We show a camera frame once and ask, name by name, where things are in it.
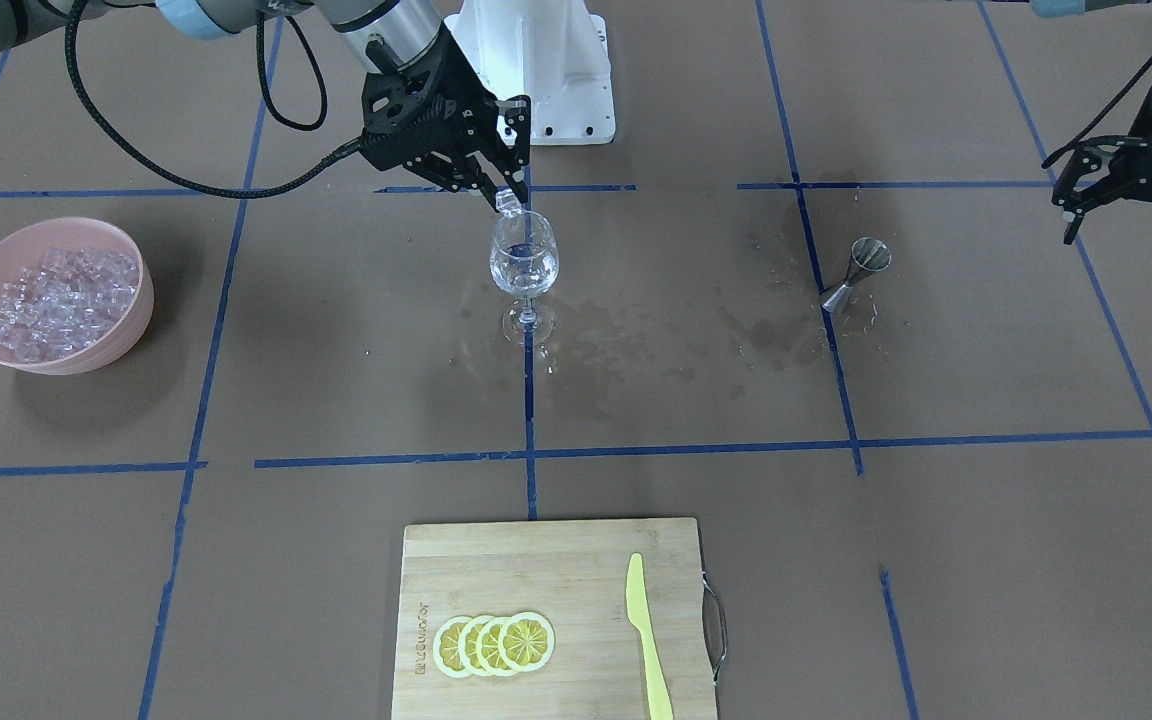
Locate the yellow plastic knife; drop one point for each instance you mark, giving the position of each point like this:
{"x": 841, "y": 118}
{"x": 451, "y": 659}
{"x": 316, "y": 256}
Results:
{"x": 658, "y": 703}

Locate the steel cocktail jigger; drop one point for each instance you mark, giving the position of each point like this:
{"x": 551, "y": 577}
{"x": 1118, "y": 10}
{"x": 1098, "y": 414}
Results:
{"x": 867, "y": 256}

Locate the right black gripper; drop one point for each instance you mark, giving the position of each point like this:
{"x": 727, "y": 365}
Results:
{"x": 463, "y": 112}

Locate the clear wine glass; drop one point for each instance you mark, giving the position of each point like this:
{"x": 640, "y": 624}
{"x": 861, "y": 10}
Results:
{"x": 524, "y": 263}

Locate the bamboo cutting board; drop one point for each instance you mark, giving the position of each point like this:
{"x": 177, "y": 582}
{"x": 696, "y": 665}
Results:
{"x": 572, "y": 572}

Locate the clear ice cube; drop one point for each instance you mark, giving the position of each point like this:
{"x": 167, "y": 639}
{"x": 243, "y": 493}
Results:
{"x": 508, "y": 205}

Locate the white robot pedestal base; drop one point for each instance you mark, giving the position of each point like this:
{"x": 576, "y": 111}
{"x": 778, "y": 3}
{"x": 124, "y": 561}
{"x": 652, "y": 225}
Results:
{"x": 555, "y": 52}

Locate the pink bowl of ice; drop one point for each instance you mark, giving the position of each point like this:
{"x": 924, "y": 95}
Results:
{"x": 75, "y": 295}

